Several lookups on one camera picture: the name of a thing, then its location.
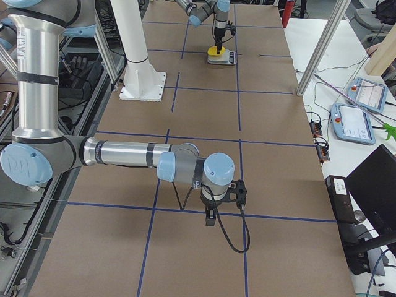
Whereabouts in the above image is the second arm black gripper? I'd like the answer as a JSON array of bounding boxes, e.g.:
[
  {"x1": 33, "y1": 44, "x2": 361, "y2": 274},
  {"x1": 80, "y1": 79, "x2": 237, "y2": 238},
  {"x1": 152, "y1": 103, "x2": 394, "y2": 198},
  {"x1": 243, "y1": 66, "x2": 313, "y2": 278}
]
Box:
[{"x1": 200, "y1": 191, "x2": 225, "y2": 209}]

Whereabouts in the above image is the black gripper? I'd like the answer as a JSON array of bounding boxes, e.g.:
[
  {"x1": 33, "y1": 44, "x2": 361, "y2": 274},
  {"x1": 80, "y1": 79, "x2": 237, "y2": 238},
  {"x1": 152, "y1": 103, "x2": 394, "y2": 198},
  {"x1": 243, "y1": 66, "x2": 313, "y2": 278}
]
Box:
[{"x1": 215, "y1": 27, "x2": 223, "y2": 54}]

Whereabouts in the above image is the yellow mango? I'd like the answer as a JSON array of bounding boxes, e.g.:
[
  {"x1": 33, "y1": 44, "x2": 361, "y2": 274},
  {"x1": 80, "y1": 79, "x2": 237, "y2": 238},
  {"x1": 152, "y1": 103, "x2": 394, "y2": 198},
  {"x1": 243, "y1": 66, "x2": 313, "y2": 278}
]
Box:
[{"x1": 207, "y1": 46, "x2": 226, "y2": 57}]

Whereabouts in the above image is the silver digital kitchen scale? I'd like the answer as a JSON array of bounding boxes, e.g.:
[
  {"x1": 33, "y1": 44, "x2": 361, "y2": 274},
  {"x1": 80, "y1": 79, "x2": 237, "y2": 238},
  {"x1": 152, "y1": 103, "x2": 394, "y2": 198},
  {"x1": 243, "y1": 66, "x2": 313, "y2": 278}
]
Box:
[{"x1": 207, "y1": 49, "x2": 238, "y2": 66}]

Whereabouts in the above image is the red cylinder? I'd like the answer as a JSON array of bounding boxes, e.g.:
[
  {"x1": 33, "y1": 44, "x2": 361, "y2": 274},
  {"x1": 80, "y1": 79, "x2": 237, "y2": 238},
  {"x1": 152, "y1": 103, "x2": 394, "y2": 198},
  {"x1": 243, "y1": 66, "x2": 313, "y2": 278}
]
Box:
[{"x1": 282, "y1": 0, "x2": 295, "y2": 28}]

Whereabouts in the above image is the small orange electronics board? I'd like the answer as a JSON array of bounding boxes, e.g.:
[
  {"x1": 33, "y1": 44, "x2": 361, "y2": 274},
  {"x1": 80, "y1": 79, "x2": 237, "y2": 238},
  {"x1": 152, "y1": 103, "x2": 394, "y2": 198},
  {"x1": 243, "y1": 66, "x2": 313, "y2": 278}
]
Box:
[{"x1": 309, "y1": 121, "x2": 322, "y2": 137}]

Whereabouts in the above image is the black desktop computer box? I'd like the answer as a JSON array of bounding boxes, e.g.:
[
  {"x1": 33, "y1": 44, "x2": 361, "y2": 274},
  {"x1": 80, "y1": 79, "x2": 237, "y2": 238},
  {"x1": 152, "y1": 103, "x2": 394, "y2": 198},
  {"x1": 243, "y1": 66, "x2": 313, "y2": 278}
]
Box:
[{"x1": 325, "y1": 175, "x2": 385, "y2": 276}]

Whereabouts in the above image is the near teach pendant tablet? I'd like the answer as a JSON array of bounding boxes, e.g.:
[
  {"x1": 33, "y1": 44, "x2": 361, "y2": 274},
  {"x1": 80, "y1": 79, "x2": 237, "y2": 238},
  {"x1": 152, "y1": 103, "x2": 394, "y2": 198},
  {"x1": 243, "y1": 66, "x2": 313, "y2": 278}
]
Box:
[{"x1": 330, "y1": 103, "x2": 376, "y2": 145}]

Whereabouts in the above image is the teach pendant tablet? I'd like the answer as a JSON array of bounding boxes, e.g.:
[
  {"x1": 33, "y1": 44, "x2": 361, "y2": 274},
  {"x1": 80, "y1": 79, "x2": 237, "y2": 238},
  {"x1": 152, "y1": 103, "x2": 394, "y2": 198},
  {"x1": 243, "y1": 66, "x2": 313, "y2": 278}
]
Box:
[
  {"x1": 330, "y1": 103, "x2": 376, "y2": 145},
  {"x1": 347, "y1": 77, "x2": 389, "y2": 114}
]

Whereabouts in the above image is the far teach pendant tablet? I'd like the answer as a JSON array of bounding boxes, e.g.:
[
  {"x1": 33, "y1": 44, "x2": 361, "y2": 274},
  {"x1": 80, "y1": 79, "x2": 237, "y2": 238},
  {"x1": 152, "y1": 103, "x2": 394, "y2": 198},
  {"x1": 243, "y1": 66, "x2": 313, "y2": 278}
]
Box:
[{"x1": 347, "y1": 77, "x2": 389, "y2": 114}]

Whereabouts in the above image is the black monitor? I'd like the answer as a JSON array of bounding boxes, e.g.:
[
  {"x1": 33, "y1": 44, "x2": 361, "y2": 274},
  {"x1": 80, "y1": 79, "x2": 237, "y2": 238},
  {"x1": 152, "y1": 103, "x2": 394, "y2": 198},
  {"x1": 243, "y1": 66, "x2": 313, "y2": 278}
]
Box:
[{"x1": 346, "y1": 144, "x2": 396, "y2": 235}]

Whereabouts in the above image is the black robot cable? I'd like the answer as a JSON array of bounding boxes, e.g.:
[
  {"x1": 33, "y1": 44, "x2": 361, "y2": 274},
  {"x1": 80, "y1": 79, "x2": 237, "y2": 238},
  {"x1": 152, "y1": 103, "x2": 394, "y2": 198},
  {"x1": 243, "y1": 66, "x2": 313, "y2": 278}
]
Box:
[{"x1": 173, "y1": 182, "x2": 251, "y2": 254}]

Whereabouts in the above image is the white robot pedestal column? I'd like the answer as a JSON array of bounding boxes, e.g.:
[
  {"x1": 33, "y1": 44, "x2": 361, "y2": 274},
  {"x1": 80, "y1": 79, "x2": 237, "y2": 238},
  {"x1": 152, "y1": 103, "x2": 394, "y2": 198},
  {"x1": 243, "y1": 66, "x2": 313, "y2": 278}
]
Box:
[{"x1": 111, "y1": 0, "x2": 166, "y2": 101}]

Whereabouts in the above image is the aluminium frame post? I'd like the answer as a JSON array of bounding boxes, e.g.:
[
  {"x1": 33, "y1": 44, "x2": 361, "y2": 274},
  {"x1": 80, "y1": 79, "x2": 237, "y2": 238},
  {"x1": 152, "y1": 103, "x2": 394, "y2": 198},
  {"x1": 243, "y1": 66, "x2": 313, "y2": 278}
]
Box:
[{"x1": 296, "y1": 0, "x2": 351, "y2": 96}]

